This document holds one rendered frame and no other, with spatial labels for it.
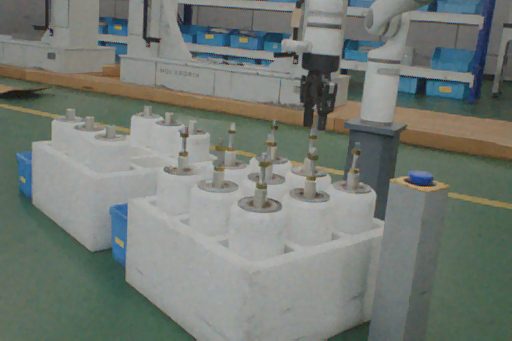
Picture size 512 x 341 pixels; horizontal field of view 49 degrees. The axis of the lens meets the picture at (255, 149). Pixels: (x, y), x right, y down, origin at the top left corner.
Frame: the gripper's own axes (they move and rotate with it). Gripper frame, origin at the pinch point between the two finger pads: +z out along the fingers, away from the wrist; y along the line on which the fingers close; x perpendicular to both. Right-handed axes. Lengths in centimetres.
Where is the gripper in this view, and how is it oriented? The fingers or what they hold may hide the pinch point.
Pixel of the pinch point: (313, 123)
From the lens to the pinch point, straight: 115.7
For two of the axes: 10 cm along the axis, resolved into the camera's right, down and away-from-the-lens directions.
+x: -9.6, -0.2, -2.9
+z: -0.8, 9.7, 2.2
